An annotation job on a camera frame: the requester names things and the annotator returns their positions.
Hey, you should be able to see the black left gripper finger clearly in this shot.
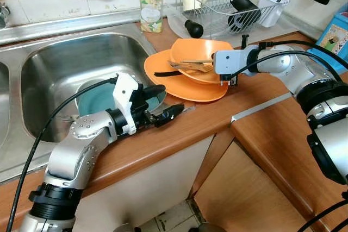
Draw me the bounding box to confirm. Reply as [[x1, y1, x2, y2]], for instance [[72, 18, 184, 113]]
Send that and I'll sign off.
[[154, 104, 186, 129], [142, 84, 167, 100]]

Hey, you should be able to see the wooden chopstick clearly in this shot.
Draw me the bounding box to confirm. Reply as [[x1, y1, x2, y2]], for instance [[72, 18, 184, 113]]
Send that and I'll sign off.
[[181, 59, 216, 65], [168, 61, 214, 74]]

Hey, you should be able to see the large orange plate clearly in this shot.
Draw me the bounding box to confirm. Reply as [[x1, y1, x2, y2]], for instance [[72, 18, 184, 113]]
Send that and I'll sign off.
[[144, 49, 230, 103]]

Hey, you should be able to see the deep orange plate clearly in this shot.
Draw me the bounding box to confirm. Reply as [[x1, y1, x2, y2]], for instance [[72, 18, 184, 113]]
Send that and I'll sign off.
[[170, 37, 235, 85]]

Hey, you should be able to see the teal plate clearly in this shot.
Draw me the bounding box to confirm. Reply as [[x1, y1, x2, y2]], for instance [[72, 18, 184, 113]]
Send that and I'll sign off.
[[76, 77, 167, 121]]

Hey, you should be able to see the black round knob lid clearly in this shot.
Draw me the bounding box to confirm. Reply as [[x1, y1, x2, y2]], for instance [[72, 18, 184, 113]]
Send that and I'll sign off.
[[184, 20, 205, 39]]

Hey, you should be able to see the grey drain tray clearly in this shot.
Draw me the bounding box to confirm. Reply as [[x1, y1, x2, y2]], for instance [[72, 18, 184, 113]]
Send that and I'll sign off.
[[165, 9, 308, 42]]

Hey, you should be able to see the metal fork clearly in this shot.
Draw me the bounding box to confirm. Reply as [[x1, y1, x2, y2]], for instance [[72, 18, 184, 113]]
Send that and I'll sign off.
[[57, 113, 80, 123]]

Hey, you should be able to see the black bottle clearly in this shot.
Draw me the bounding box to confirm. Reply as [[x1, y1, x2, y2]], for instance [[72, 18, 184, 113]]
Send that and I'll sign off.
[[227, 0, 262, 33]]

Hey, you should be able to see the white cabinet door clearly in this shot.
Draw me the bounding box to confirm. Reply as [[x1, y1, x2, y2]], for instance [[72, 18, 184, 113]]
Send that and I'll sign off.
[[70, 134, 216, 232]]

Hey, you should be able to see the white cutlery cup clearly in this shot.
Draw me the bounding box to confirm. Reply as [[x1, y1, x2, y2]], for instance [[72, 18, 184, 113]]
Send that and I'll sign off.
[[258, 0, 289, 28]]

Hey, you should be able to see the soap pump bottle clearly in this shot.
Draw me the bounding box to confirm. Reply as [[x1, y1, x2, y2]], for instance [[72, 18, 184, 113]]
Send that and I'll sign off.
[[139, 0, 164, 34]]

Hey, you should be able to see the stainless steel sink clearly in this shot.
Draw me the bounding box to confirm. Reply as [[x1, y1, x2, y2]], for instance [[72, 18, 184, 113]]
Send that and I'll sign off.
[[0, 23, 192, 185]]

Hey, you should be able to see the wooden cabinet door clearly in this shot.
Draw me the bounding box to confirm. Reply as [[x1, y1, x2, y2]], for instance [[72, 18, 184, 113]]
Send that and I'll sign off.
[[192, 140, 322, 232]]

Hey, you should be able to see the blue plastic box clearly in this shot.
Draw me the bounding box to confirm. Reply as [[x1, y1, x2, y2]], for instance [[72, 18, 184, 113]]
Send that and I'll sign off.
[[307, 3, 348, 76]]

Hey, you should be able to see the metal faucet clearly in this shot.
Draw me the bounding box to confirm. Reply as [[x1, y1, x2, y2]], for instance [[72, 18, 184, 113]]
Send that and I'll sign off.
[[0, 1, 11, 29]]

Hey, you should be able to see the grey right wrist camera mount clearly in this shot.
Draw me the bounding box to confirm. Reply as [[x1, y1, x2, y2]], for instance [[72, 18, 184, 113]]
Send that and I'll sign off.
[[213, 49, 251, 85]]

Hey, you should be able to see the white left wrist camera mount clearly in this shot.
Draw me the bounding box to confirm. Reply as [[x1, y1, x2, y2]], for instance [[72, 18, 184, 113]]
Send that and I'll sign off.
[[112, 72, 141, 135]]

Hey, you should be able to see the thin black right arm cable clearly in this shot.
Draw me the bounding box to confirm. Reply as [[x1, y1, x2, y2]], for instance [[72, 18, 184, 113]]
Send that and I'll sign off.
[[231, 50, 342, 83]]

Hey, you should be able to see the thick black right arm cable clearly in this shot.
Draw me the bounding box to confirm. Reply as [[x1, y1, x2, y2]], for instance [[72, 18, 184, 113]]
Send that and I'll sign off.
[[259, 39, 348, 72]]

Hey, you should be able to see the black robot body cable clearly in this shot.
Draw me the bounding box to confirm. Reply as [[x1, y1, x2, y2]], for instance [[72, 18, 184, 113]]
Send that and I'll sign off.
[[296, 198, 348, 232]]

